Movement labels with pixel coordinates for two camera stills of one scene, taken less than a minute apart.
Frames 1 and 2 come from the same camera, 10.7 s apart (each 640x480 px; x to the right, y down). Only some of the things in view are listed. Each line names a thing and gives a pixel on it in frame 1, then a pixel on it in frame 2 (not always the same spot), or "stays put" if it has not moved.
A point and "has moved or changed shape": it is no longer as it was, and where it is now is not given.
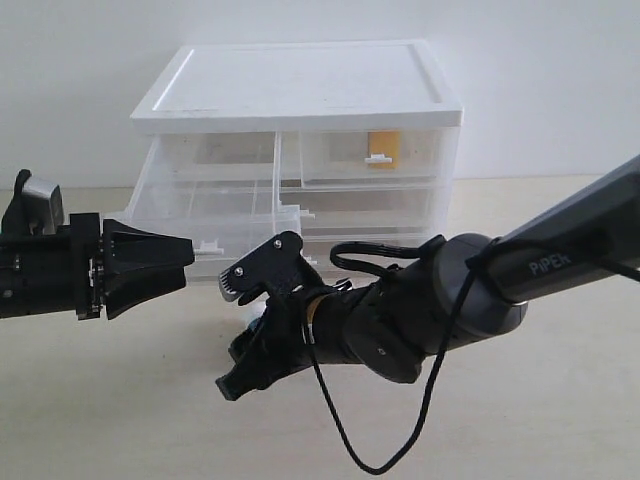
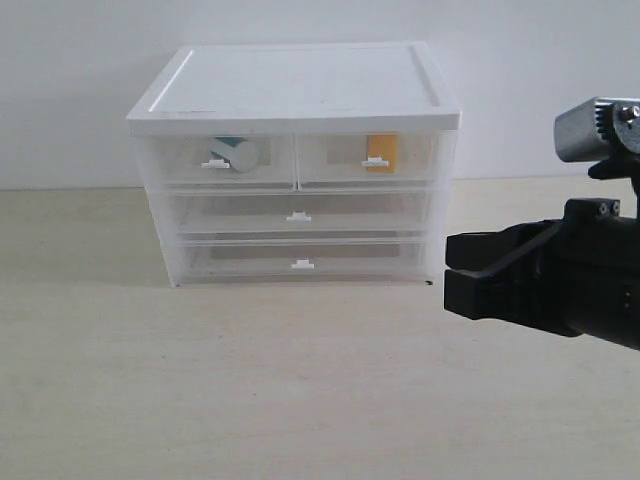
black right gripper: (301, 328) → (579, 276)
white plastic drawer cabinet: (331, 144) stays put
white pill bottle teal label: (248, 316) → (238, 150)
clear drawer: (219, 190) has moved or changed shape
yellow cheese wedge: (385, 143) stays put
